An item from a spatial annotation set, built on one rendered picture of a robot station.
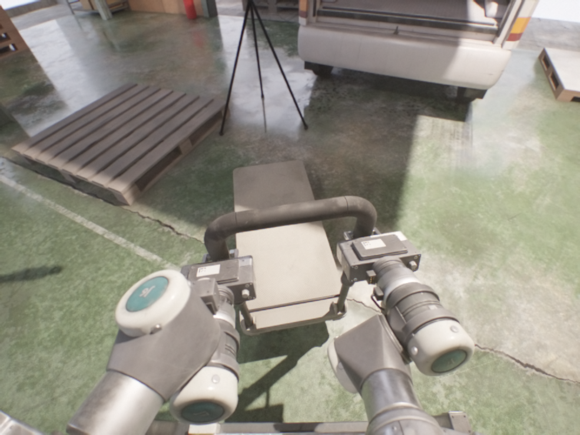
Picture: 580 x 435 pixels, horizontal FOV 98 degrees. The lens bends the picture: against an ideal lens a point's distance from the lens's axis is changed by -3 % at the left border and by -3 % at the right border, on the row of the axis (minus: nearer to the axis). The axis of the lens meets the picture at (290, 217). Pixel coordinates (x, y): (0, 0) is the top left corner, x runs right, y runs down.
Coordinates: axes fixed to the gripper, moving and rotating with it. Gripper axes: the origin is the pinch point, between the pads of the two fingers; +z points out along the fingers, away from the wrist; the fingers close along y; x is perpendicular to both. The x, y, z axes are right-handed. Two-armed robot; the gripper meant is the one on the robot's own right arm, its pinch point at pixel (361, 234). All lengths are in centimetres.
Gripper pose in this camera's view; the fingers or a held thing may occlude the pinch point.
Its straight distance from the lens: 61.8
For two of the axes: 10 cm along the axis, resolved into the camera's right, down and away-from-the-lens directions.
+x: -0.8, -8.6, -5.1
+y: 9.9, -1.5, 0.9
